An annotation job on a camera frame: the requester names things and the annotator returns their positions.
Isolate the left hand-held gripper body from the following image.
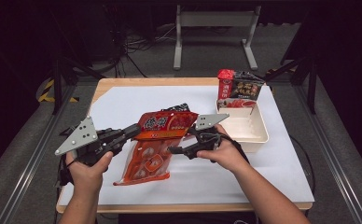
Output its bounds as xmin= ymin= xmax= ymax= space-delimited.
xmin=54 ymin=116 xmax=126 ymax=167

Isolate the aluminium floor rail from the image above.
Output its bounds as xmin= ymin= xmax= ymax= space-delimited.
xmin=294 ymin=85 xmax=362 ymax=224
xmin=0 ymin=85 xmax=77 ymax=224

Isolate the yellow black hazard tape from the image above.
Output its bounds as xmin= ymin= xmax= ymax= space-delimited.
xmin=37 ymin=78 xmax=79 ymax=104

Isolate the wooden table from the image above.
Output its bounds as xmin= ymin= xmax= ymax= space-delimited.
xmin=56 ymin=77 xmax=314 ymax=215

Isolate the black metal stand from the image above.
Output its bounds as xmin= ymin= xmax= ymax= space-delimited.
xmin=263 ymin=55 xmax=319 ymax=115
xmin=49 ymin=55 xmax=106 ymax=115

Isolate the white table mat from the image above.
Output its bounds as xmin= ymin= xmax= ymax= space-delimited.
xmin=58 ymin=85 xmax=314 ymax=207

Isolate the small red black sauce packet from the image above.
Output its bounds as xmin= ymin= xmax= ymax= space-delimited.
xmin=161 ymin=103 xmax=192 ymax=114

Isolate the large black red soup packet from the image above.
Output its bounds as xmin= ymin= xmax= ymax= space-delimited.
xmin=216 ymin=68 xmax=266 ymax=110

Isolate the orange clear seasoning packet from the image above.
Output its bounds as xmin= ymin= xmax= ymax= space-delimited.
xmin=113 ymin=109 xmax=200 ymax=187

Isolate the person's left hand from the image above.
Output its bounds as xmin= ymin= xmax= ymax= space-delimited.
xmin=65 ymin=150 xmax=114 ymax=194

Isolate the person's right hand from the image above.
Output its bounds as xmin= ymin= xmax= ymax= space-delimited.
xmin=196 ymin=124 xmax=249 ymax=174

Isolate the bundle of floor cables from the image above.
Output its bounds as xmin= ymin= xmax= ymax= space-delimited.
xmin=105 ymin=22 xmax=178 ymax=78

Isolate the left hand-held gripper cable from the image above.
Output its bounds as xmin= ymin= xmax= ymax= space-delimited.
xmin=57 ymin=153 xmax=76 ymax=189

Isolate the white metal stand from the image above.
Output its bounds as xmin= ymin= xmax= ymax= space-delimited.
xmin=173 ymin=4 xmax=262 ymax=71

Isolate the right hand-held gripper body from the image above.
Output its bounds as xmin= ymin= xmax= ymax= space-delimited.
xmin=185 ymin=113 xmax=230 ymax=160

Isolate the cream plastic container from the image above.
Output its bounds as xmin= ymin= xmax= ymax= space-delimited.
xmin=216 ymin=98 xmax=270 ymax=154

